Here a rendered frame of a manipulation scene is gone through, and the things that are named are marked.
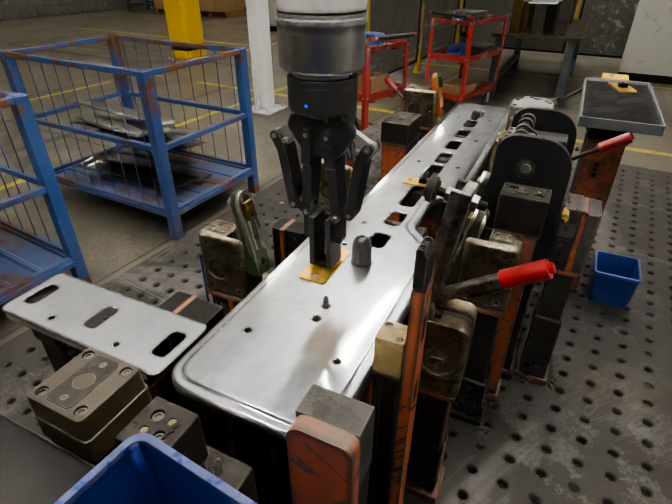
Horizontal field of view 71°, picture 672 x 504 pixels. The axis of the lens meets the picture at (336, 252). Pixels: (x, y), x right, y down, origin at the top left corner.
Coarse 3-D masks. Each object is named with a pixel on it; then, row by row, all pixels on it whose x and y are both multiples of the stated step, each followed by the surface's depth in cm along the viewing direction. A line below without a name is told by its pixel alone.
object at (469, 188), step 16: (432, 192) 49; (448, 192) 49; (464, 192) 47; (448, 208) 48; (464, 208) 48; (480, 208) 48; (448, 224) 49; (464, 224) 52; (448, 240) 50; (448, 256) 51; (432, 272) 53; (432, 288) 54
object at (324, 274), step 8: (320, 256) 62; (344, 256) 64; (312, 264) 62; (320, 264) 62; (336, 264) 62; (304, 272) 60; (312, 272) 60; (320, 272) 60; (328, 272) 60; (312, 280) 59; (320, 280) 59
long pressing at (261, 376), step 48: (432, 144) 122; (480, 144) 122; (384, 192) 97; (288, 288) 69; (336, 288) 69; (384, 288) 69; (240, 336) 61; (288, 336) 61; (336, 336) 61; (192, 384) 54; (240, 384) 54; (288, 384) 54; (336, 384) 54
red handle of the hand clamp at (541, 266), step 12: (528, 264) 49; (540, 264) 48; (552, 264) 48; (492, 276) 52; (504, 276) 51; (516, 276) 50; (528, 276) 49; (540, 276) 48; (552, 276) 49; (444, 288) 56; (456, 288) 54; (468, 288) 53; (480, 288) 53; (492, 288) 52; (504, 288) 51; (444, 300) 56
